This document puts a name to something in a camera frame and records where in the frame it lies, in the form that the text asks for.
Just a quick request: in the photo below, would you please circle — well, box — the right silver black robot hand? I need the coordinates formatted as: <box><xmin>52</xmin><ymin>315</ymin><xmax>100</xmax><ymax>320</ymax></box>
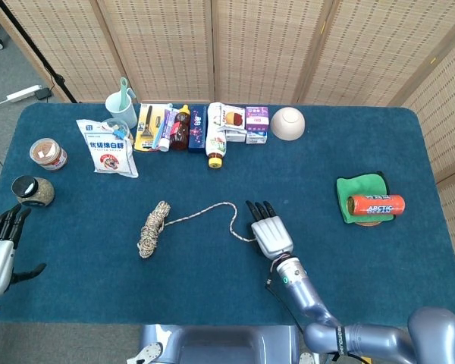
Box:
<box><xmin>244</xmin><ymin>199</ymin><xmax>295</xmax><ymax>261</ymax></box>

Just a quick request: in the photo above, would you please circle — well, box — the braided beige rope bundle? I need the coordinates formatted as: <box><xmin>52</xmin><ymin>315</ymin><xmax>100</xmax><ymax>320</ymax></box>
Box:
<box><xmin>136</xmin><ymin>200</ymin><xmax>259</xmax><ymax>260</ymax></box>

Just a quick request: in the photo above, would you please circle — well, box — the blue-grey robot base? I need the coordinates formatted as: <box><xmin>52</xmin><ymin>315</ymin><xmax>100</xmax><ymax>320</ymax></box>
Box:
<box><xmin>127</xmin><ymin>324</ymin><xmax>308</xmax><ymax>364</ymax></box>

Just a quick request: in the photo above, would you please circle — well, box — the black lid herb jar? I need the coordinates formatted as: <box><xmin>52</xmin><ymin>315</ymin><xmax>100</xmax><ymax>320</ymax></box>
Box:
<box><xmin>11</xmin><ymin>175</ymin><xmax>56</xmax><ymax>208</ymax></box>

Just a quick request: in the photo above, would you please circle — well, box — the blue white small box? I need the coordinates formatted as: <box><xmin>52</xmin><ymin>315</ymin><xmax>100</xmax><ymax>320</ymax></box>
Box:
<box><xmin>244</xmin><ymin>130</ymin><xmax>268</xmax><ymax>145</ymax></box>

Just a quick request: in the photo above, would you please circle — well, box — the green cloth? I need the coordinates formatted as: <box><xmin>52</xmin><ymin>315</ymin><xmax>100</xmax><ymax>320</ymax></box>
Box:
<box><xmin>336</xmin><ymin>173</ymin><xmax>395</xmax><ymax>224</ymax></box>

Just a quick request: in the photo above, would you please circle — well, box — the plain white small box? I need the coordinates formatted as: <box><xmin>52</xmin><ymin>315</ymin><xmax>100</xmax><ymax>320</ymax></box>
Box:
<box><xmin>224</xmin><ymin>128</ymin><xmax>247</xmax><ymax>143</ymax></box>

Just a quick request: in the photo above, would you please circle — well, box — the white bottle yellow cap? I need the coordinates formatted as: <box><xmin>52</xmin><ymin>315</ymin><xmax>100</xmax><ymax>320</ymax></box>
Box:
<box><xmin>205</xmin><ymin>102</ymin><xmax>228</xmax><ymax>169</ymax></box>

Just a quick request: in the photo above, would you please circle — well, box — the dark blue table mat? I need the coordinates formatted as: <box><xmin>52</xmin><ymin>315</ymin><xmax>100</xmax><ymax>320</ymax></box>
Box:
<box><xmin>0</xmin><ymin>102</ymin><xmax>455</xmax><ymax>327</ymax></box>

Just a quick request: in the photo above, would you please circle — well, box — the beige bowl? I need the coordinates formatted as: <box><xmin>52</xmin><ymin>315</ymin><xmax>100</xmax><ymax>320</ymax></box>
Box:
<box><xmin>270</xmin><ymin>107</ymin><xmax>306</xmax><ymax>143</ymax></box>

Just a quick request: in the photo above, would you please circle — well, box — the orange Arctic Ocean can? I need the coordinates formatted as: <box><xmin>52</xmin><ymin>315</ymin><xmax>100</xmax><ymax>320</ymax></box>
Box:
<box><xmin>346</xmin><ymin>194</ymin><xmax>406</xmax><ymax>217</ymax></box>

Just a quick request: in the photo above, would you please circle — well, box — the purple white small box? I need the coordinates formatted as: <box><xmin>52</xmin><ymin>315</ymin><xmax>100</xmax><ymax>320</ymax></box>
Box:
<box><xmin>244</xmin><ymin>106</ymin><xmax>270</xmax><ymax>132</ymax></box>

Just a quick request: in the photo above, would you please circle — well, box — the red label powder jar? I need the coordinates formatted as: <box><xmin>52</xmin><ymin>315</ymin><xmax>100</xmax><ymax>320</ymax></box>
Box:
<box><xmin>29</xmin><ymin>137</ymin><xmax>68</xmax><ymax>171</ymax></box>

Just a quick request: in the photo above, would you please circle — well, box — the dark blue carton box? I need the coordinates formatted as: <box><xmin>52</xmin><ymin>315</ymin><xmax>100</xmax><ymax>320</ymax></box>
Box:
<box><xmin>187</xmin><ymin>105</ymin><xmax>208</xmax><ymax>154</ymax></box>

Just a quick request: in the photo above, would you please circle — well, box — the white snack box red picture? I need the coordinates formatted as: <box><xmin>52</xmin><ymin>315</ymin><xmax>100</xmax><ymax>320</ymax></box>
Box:
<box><xmin>219</xmin><ymin>105</ymin><xmax>247</xmax><ymax>134</ymax></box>

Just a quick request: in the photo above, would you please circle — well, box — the brown honey bottle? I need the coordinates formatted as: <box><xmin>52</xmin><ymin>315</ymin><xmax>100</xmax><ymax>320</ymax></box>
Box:
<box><xmin>169</xmin><ymin>104</ymin><xmax>192</xmax><ymax>152</ymax></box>

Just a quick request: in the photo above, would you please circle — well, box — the purple white toothpaste tube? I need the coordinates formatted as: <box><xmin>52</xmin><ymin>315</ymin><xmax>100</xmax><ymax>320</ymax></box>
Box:
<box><xmin>158</xmin><ymin>108</ymin><xmax>180</xmax><ymax>152</ymax></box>

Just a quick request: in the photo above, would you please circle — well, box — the white sugar bag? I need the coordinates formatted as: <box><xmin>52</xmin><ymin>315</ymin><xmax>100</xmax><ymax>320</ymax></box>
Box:
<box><xmin>75</xmin><ymin>118</ymin><xmax>140</xmax><ymax>179</ymax></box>

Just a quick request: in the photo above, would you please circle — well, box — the razor on yellow card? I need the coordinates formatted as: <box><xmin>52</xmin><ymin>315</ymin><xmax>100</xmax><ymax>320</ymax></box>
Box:
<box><xmin>133</xmin><ymin>103</ymin><xmax>168</xmax><ymax>153</ymax></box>

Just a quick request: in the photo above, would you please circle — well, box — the white power strip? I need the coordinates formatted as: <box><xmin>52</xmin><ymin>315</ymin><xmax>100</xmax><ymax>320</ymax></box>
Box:
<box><xmin>6</xmin><ymin>84</ymin><xmax>43</xmax><ymax>103</ymax></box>

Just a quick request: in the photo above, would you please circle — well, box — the clear round plastic container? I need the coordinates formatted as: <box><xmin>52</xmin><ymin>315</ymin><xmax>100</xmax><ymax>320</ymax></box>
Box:
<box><xmin>101</xmin><ymin>118</ymin><xmax>134</xmax><ymax>141</ymax></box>

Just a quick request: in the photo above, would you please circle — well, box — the bamboo folding screen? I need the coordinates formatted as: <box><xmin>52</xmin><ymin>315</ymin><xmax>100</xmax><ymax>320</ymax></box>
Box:
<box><xmin>0</xmin><ymin>0</ymin><xmax>455</xmax><ymax>281</ymax></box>

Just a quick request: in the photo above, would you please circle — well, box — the pale blue mug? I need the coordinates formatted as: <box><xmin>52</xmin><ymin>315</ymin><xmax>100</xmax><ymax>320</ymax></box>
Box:
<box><xmin>105</xmin><ymin>92</ymin><xmax>138</xmax><ymax>130</ymax></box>

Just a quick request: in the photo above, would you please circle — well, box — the black tripod stand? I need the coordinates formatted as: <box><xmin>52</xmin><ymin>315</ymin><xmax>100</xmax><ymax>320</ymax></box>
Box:
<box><xmin>0</xmin><ymin>0</ymin><xmax>79</xmax><ymax>104</ymax></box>

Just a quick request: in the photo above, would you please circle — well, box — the green plastic spoon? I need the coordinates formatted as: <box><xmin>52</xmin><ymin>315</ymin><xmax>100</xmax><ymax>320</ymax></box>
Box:
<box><xmin>118</xmin><ymin>77</ymin><xmax>136</xmax><ymax>111</ymax></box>

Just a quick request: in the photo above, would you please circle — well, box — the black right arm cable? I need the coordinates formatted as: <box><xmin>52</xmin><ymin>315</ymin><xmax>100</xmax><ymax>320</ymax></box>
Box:
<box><xmin>265</xmin><ymin>261</ymin><xmax>308</xmax><ymax>331</ymax></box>

